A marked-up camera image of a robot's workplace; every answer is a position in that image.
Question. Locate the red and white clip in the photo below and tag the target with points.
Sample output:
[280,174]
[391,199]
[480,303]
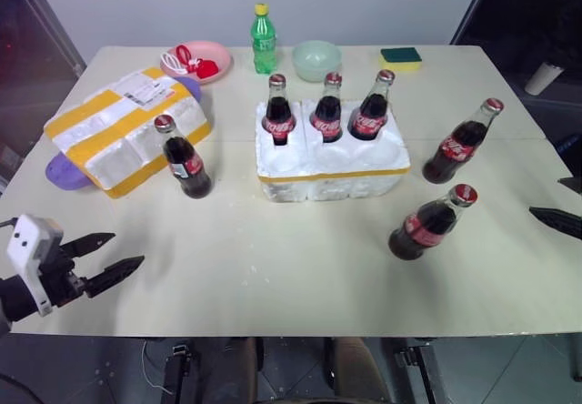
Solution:
[181,54]

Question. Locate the purple plastic tray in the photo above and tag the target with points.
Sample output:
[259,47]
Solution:
[63,174]

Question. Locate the green plastic soda bottle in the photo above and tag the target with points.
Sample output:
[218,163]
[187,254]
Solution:
[264,44]

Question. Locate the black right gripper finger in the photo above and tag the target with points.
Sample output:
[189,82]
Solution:
[570,183]
[561,222]

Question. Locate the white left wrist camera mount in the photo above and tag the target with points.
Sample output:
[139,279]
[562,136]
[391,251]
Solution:
[28,245]

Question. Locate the white cup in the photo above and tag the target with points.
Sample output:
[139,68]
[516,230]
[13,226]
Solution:
[543,78]

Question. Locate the black table leg frame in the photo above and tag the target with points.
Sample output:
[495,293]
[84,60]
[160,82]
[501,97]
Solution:
[416,367]
[179,372]

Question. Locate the white foam bottle tray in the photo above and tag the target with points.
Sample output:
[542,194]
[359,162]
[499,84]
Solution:
[336,181]

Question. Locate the white foam lid yellow tape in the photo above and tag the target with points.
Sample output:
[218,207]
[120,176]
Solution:
[123,126]

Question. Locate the pink plate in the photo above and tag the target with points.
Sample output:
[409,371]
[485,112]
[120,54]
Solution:
[218,56]

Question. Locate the glass cola bottle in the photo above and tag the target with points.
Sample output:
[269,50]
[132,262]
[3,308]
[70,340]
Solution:
[188,167]
[328,117]
[278,117]
[427,226]
[454,149]
[369,117]

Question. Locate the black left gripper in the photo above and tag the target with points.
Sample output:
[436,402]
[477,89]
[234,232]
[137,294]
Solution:
[59,281]

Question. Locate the yellow and green sponge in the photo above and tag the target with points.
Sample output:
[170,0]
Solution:
[400,58]

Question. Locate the pale green bowl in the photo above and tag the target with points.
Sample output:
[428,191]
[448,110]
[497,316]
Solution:
[316,60]

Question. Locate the red plastic clip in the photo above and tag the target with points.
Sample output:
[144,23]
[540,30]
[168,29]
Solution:
[208,68]

